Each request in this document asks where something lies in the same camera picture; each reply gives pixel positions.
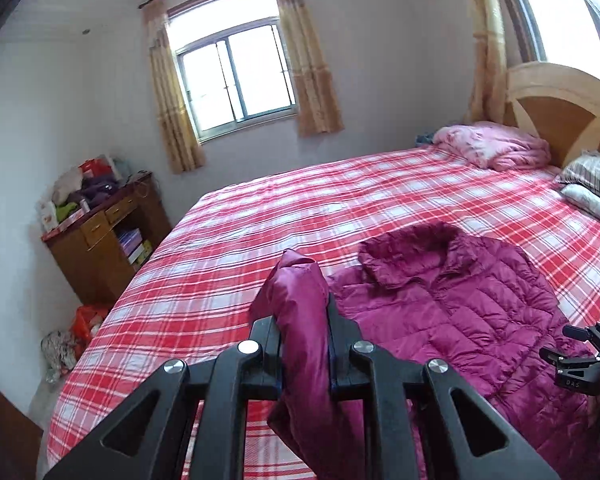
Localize magenta puffer jacket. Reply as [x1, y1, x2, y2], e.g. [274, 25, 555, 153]
[249, 222, 600, 479]

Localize grey floral pillow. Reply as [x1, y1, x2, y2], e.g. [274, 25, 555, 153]
[559, 183, 600, 220]

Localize patterned bag on floor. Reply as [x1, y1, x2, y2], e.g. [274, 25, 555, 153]
[41, 330, 78, 384]

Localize orange plastic bag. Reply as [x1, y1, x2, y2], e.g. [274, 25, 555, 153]
[70, 304, 110, 347]

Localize red plaid bed sheet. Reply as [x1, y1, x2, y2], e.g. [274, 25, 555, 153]
[46, 148, 600, 463]

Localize striped pillow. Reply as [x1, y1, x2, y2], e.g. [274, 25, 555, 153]
[554, 152, 600, 196]

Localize books in desk shelf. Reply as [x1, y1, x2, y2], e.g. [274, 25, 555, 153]
[118, 229, 152, 266]

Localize brown wooden desk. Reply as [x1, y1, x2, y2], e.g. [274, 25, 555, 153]
[43, 172, 172, 306]

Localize pink folded quilt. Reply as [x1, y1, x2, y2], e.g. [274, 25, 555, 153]
[432, 122, 550, 171]

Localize wooden bed headboard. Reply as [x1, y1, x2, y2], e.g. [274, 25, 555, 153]
[504, 62, 600, 168]

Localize beige curtain near headboard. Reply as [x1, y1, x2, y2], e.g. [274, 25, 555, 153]
[465, 0, 507, 122]

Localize clutter pile on desk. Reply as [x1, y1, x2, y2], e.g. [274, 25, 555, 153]
[36, 154, 132, 235]

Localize right beige curtain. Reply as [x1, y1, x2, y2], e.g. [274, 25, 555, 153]
[276, 0, 343, 136]

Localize left beige curtain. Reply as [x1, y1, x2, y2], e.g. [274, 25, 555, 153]
[142, 0, 206, 174]

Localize window behind headboard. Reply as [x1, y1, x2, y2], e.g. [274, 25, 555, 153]
[505, 0, 600, 80]

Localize side window with aluminium frame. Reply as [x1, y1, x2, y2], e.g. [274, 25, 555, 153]
[169, 0, 296, 141]

